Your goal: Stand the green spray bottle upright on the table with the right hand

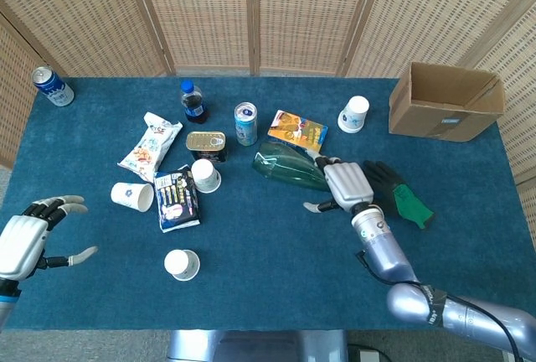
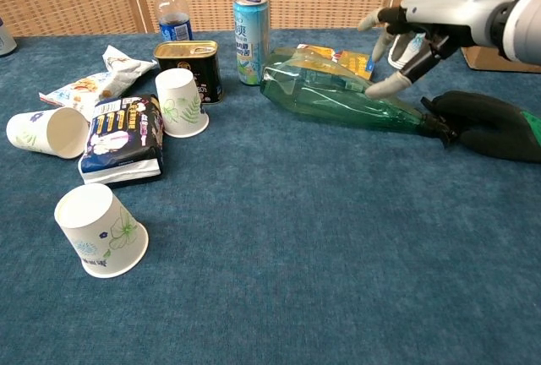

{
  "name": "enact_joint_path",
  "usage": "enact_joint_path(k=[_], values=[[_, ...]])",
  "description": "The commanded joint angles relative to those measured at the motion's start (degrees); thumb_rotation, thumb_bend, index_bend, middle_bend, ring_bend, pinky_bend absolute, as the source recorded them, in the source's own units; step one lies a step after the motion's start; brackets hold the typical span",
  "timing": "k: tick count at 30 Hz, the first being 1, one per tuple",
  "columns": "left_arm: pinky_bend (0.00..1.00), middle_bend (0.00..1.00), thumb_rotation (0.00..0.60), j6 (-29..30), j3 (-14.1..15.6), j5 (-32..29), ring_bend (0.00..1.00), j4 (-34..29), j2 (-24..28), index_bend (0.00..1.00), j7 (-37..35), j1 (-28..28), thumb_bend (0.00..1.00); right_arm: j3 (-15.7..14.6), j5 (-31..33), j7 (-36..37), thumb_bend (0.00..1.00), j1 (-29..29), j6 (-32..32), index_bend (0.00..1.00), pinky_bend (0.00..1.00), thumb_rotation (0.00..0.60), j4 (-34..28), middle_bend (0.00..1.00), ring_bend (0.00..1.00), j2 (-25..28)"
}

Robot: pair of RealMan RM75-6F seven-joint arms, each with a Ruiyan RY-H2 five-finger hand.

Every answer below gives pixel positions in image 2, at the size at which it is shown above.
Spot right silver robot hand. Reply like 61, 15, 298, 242
358, 0, 520, 100

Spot green spray bottle black nozzle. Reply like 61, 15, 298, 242
260, 46, 460, 149

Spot cola bottle blue cap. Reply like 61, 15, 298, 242
154, 0, 194, 43

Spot white paper cup blue print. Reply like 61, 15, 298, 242
387, 30, 428, 75

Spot yellow and blue snack box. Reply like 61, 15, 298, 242
295, 42, 376, 83

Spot black and green work glove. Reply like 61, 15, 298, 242
430, 90, 541, 165

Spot tall light blue drink can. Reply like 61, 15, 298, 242
232, 0, 271, 86

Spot black tin gold lid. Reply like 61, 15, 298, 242
152, 40, 225, 106

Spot blue felt table cover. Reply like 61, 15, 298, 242
0, 28, 541, 365

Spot white paper cup green leaves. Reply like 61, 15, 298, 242
154, 68, 210, 139

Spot dark blue pad package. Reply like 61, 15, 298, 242
78, 94, 166, 187

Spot white snack bag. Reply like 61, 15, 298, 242
38, 45, 158, 117

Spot white paper cup green flower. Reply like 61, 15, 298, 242
53, 182, 150, 279

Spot white paper cup blue flower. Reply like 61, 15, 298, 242
5, 106, 90, 160

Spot blue and white drink can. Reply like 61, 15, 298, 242
0, 16, 18, 57

